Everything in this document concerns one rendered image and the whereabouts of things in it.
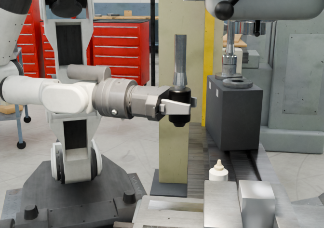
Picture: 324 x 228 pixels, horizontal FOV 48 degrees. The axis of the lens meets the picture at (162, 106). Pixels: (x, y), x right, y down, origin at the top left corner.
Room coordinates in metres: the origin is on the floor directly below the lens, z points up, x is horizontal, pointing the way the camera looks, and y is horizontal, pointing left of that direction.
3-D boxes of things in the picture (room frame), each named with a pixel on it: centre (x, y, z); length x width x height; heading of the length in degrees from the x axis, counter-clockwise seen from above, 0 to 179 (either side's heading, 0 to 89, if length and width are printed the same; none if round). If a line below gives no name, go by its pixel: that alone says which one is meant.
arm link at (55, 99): (0.82, 0.22, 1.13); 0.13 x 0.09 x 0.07; 70
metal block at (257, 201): (0.55, -0.16, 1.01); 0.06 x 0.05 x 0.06; 173
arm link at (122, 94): (0.78, 0.05, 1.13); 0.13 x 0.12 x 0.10; 160
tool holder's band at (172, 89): (0.74, -0.04, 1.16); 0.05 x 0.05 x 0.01
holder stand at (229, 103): (1.13, -0.22, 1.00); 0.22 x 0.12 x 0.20; 5
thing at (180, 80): (0.74, -0.04, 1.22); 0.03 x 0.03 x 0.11
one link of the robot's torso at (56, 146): (1.44, 0.37, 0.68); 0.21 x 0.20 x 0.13; 17
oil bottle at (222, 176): (0.72, -0.12, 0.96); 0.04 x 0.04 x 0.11
